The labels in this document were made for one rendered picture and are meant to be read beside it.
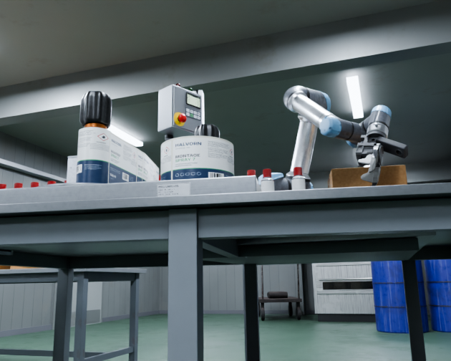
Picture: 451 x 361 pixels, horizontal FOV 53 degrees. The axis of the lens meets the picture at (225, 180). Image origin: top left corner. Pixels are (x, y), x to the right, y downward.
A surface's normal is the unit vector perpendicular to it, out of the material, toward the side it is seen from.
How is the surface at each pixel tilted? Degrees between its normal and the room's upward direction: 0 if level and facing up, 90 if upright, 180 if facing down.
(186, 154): 90
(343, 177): 90
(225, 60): 90
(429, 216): 90
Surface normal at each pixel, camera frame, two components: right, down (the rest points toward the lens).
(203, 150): 0.24, -0.22
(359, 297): -0.33, -0.20
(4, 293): 0.94, -0.09
